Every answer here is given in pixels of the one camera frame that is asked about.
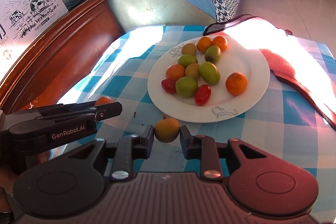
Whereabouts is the orange tangerine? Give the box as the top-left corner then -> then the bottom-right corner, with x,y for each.
94,96 -> 113,106
165,64 -> 185,81
225,72 -> 248,96

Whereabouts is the yellow-brown jujube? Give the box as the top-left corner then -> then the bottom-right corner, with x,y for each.
154,118 -> 180,143

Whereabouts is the red cherry tomato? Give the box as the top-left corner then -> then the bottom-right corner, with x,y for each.
194,85 -> 212,106
161,79 -> 177,94

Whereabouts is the orange tangerine top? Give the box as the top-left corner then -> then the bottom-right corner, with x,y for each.
165,64 -> 185,81

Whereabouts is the brownish green jujube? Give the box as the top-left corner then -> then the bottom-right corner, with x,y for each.
181,43 -> 197,56

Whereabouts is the small orange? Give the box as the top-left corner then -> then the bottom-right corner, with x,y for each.
212,36 -> 228,52
197,36 -> 212,53

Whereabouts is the blue checkered tablecloth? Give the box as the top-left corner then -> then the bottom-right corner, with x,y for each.
60,26 -> 335,221

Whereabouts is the white floral plate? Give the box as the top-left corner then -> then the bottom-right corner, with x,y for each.
147,35 -> 270,123

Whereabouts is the milk carton box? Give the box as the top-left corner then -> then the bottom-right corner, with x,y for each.
1,0 -> 68,69

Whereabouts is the pale green sofa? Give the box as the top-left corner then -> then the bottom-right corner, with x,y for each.
107,0 -> 215,32

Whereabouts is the red fleece cloth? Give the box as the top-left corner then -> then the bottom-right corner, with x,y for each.
203,14 -> 335,129

